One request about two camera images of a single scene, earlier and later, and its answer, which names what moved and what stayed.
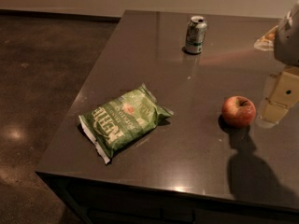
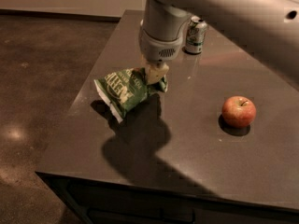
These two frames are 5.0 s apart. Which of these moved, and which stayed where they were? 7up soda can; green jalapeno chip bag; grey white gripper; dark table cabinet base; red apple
Moved: grey white gripper; green jalapeno chip bag
Stayed: dark table cabinet base; red apple; 7up soda can
